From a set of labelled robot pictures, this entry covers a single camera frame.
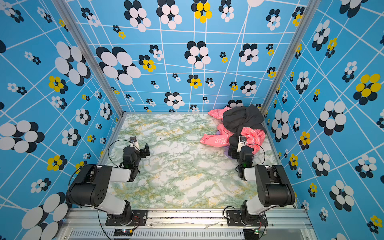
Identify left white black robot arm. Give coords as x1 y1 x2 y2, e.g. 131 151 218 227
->
66 143 150 228

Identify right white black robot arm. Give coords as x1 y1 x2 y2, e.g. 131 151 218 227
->
237 145 296 226

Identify pink patterned cloth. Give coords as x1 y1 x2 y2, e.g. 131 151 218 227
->
200 107 266 154

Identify black cloth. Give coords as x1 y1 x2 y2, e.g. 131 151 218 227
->
223 105 267 148

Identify right small circuit board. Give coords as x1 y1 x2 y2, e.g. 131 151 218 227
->
243 229 264 240

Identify small circuit board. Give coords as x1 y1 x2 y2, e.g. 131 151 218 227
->
243 229 264 240
113 229 134 238

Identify left small circuit board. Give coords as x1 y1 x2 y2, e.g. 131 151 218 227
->
113 229 134 238

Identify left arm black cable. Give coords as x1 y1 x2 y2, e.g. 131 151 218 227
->
107 139 142 169

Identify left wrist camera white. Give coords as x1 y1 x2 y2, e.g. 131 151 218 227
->
129 137 140 151

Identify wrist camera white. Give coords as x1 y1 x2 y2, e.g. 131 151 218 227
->
129 137 140 151
237 136 247 152

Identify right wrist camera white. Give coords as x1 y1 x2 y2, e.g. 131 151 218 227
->
237 136 247 152

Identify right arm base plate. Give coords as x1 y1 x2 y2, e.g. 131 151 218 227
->
223 210 268 228

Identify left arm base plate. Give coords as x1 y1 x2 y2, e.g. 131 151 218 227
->
105 210 149 227

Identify aluminium front rail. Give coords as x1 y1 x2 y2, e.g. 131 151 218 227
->
57 209 317 240

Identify left corner aluminium post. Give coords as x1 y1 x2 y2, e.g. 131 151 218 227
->
53 1 124 118

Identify corner aluminium post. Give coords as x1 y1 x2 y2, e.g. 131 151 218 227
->
53 1 124 118
261 0 321 114

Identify right corner aluminium post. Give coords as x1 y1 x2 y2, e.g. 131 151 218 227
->
261 0 321 114

